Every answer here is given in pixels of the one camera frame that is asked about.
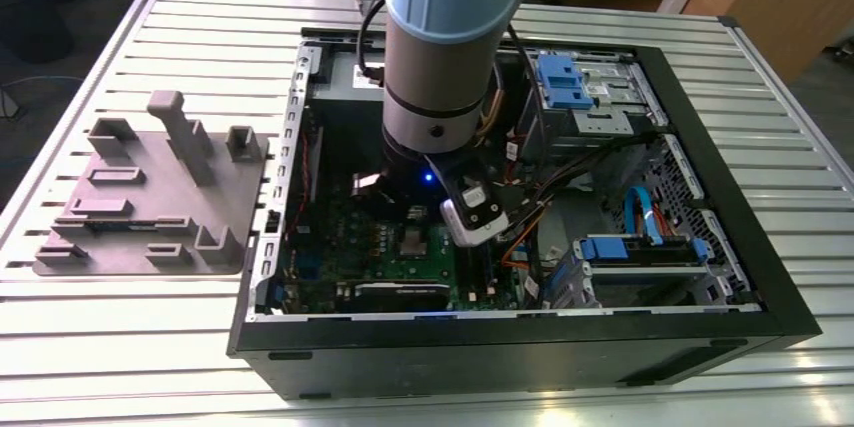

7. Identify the CPU socket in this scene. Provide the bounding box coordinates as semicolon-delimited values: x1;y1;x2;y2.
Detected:
393;224;436;261

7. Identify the grey power supply unit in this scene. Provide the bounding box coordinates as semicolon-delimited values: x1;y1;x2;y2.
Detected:
308;51;393;183

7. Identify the green motherboard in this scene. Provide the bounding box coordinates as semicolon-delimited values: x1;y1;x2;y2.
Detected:
274;174;529;313

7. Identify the black RAM slot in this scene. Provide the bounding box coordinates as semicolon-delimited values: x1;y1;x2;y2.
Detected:
481;244;501;297
464;246;480;299
473;246;490;298
457;246;473;299

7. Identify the graphics card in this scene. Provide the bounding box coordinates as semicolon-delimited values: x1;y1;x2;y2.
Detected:
337;279;453;313

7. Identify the blue plastic carrier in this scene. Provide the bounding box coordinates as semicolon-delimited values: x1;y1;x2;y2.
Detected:
537;54;597;111

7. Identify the tall silver drive cage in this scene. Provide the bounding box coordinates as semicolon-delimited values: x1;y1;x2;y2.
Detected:
524;50;672;163

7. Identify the black disk, blue carrier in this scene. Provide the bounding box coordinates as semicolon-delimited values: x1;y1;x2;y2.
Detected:
577;234;713;268

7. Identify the black PC case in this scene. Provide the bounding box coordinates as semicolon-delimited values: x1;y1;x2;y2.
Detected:
226;26;824;401

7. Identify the grey parts rack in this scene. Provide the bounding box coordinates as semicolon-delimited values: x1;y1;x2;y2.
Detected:
31;89;273;278

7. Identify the low silver disk bay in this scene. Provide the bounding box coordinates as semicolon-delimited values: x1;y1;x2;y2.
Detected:
570;246;763;311

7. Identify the blue RAM stick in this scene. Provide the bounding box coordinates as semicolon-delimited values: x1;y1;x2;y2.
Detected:
85;219;162;234

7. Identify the dark office chair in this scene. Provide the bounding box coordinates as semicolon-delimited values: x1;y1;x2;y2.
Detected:
0;0;87;64

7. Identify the wooden cabinet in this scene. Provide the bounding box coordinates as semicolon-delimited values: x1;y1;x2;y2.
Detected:
685;0;854;84

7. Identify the orange wire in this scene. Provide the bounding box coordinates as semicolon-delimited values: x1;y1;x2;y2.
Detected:
498;224;544;268

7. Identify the black wire bundle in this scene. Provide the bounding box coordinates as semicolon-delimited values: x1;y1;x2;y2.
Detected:
504;132;662;241

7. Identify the blue flat wire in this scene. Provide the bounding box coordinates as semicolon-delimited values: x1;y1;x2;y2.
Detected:
541;254;577;309

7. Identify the blue looped data wire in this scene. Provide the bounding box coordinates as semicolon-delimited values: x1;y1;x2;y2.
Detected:
624;185;670;248

